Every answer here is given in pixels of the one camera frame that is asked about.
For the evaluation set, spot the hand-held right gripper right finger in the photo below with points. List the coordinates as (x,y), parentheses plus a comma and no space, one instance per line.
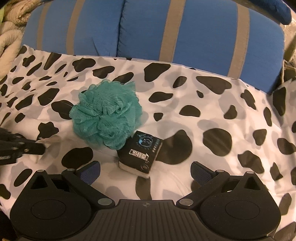
(200,173)

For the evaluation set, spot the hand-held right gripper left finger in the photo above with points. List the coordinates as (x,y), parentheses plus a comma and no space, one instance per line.
(90,173)

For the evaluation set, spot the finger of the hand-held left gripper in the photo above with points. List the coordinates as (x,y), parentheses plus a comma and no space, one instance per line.
(30,149)
(13,139)

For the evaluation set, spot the black and white box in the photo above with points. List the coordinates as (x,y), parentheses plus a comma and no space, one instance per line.
(141,150)

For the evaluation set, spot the teal mesh bath loofah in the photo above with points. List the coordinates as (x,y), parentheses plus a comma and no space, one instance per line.
(104,115)

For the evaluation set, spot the cow print blanket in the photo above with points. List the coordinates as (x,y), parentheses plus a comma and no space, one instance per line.
(208,120)

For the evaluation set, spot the beige quilt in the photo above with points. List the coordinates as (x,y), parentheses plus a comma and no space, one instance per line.
(11,46)

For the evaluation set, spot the blue striped pillow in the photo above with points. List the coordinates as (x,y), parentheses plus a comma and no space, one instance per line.
(196,39)
(69,27)

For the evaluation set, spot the beige woven bag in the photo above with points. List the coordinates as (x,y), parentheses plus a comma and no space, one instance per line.
(288,70)

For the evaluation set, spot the dark blue cushion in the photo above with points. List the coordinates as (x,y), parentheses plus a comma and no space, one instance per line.
(281,11)

